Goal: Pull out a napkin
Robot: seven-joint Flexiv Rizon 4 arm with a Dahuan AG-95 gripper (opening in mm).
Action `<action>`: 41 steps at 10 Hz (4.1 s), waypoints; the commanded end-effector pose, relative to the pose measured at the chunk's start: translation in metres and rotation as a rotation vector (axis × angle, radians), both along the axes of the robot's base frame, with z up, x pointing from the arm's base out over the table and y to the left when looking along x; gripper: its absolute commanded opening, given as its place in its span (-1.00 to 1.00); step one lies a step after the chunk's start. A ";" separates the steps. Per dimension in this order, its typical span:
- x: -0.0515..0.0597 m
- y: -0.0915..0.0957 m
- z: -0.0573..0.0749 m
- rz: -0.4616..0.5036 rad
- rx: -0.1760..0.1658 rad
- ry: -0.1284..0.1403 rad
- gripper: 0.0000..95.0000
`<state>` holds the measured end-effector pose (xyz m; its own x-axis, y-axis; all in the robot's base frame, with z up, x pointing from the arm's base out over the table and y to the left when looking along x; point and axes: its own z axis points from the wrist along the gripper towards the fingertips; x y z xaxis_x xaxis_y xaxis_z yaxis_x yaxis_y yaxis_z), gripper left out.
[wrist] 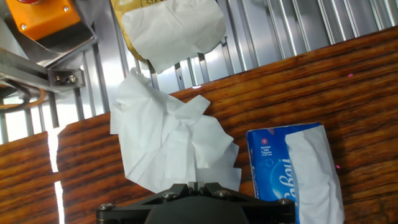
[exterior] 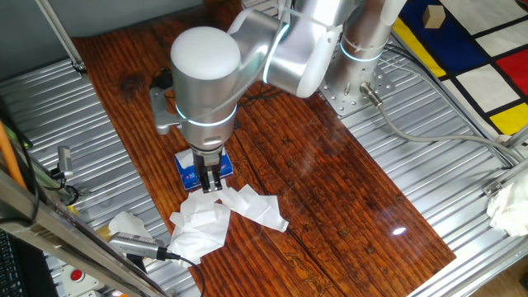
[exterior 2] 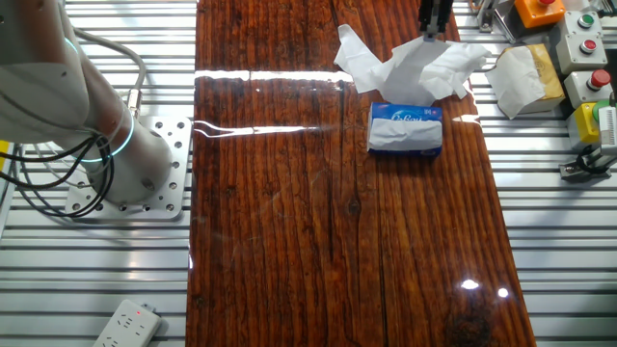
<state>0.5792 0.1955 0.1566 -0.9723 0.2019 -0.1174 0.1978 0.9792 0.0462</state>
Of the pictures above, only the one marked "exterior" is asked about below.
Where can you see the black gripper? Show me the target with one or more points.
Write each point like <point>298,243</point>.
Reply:
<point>208,158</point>

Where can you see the white paper napkin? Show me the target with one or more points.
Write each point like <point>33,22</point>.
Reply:
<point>128,222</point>
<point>185,158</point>
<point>222,197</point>

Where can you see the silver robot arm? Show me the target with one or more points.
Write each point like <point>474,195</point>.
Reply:
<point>206,82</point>

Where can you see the crumpled white napkin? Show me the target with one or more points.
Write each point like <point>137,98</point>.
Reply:
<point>198,231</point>

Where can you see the folded flat white napkin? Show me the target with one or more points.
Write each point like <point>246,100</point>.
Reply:
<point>264,212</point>

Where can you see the blue tissue pack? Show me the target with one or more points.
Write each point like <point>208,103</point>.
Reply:
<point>185,179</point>

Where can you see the glossy wooden board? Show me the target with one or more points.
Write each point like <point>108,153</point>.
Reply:
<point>309,185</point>

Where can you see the grey box flat red button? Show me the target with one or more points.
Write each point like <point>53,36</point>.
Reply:
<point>88,284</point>

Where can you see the orange tube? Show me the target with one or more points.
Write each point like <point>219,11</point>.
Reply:
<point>9,156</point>

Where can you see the metal stand pole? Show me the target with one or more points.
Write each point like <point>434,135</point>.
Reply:
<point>57,29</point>

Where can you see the black keyboard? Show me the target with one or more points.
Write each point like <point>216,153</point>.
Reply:
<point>8,268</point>

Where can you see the small wooden block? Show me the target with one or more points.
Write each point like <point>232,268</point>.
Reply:
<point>434,17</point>

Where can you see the colourful square pattern mat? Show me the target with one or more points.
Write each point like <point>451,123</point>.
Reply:
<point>486,86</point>

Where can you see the crumpled white cloth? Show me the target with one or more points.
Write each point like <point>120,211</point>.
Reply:
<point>509,210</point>

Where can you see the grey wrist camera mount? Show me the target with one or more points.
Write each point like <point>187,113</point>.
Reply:
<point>158,111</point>

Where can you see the small silver camera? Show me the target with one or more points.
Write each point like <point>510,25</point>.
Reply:
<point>64,161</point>

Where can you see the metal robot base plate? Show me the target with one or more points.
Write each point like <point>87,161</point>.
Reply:
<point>350,101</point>

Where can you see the aluminium frame beam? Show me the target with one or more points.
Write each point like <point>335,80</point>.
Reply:
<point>49,224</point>

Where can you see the small metal corner bracket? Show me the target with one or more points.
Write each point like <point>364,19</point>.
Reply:
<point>491,189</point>

